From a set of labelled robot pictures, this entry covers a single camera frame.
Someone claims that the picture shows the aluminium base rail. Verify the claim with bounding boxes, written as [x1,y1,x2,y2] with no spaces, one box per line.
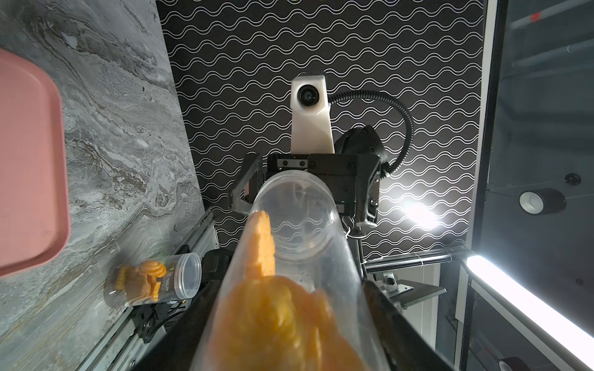
[77,209,219,370]

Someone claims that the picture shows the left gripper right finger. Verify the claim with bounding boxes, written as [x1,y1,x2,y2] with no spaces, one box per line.
[364,281,454,370]

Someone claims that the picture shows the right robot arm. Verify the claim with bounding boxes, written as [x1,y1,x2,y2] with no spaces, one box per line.
[226,90,414,239]

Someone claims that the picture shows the pink plastic tray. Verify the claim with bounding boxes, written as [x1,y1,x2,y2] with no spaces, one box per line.
[1,49,71,277]

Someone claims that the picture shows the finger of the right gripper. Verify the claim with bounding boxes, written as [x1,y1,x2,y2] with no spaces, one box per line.
[228,153,266,216]
[354,162,380,233]

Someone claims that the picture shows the clear jar near rail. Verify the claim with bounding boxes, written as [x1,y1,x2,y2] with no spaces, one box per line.
[104,253,202,309]

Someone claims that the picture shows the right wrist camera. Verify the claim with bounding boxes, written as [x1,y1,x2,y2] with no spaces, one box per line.
[290,75,335,155]

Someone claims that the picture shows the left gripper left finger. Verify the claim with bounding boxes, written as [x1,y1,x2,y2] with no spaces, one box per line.
[134,280,222,370]

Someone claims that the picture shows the clear jar yellow cookies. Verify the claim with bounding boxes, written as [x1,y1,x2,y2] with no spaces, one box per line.
[191,170,388,370]

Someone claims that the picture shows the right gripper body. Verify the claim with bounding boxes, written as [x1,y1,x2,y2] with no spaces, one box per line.
[267,153,381,221]

